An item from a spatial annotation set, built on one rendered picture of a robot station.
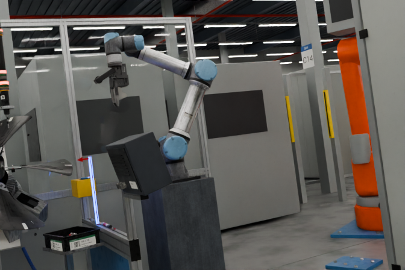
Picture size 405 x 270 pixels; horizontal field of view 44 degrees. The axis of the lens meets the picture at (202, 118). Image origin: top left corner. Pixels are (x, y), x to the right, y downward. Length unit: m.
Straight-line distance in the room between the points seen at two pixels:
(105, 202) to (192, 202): 0.83
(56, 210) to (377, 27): 2.09
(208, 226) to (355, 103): 3.44
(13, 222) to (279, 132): 4.95
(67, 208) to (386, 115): 1.90
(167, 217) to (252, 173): 4.05
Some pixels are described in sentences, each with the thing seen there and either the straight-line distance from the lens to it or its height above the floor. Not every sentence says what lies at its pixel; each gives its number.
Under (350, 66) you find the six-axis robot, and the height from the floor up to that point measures 1.77.
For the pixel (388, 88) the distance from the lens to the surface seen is 2.74.
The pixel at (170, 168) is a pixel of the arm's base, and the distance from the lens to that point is 2.61.
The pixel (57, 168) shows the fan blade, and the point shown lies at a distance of 2.39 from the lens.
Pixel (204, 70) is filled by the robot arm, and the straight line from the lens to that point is 2.53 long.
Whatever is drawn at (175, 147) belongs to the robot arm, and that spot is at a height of 1.18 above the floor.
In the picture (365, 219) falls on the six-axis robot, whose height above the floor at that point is 0.16.
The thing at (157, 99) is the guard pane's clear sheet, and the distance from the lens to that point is 3.36.
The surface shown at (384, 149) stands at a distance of 2.80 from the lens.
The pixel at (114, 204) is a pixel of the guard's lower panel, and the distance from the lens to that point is 3.25.
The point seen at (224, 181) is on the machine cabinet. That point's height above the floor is 0.63.
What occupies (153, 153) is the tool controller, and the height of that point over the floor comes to 1.18.
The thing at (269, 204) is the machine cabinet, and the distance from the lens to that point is 6.63.
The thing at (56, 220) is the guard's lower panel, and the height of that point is 0.83.
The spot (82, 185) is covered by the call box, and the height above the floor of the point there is 1.04.
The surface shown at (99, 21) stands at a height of 2.03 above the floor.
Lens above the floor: 1.22
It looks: 2 degrees up
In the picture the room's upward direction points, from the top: 7 degrees counter-clockwise
